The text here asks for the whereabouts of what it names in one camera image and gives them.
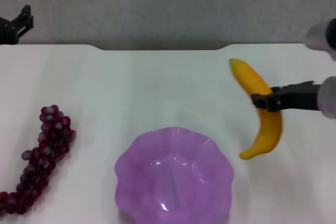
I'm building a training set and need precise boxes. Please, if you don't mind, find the dark red grape bunch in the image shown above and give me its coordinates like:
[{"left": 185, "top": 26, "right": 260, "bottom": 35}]
[{"left": 0, "top": 104, "right": 77, "bottom": 216}]

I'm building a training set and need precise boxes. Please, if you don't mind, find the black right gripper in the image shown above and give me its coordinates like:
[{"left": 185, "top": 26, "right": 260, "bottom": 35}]
[{"left": 251, "top": 81, "right": 322, "bottom": 112}]

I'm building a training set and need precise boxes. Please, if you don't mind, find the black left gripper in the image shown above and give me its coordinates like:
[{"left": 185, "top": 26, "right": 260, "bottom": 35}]
[{"left": 0, "top": 4, "right": 35, "bottom": 45}]

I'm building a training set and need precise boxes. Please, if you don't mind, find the purple wavy plastic plate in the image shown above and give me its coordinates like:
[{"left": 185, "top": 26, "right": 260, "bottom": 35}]
[{"left": 114, "top": 126, "right": 235, "bottom": 224}]

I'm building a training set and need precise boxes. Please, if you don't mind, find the yellow banana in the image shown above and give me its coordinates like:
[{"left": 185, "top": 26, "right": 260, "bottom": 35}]
[{"left": 229, "top": 58, "right": 284, "bottom": 161}]

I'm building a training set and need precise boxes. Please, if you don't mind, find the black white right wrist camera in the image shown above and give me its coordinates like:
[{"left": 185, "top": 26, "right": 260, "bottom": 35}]
[{"left": 301, "top": 18, "right": 336, "bottom": 61}]

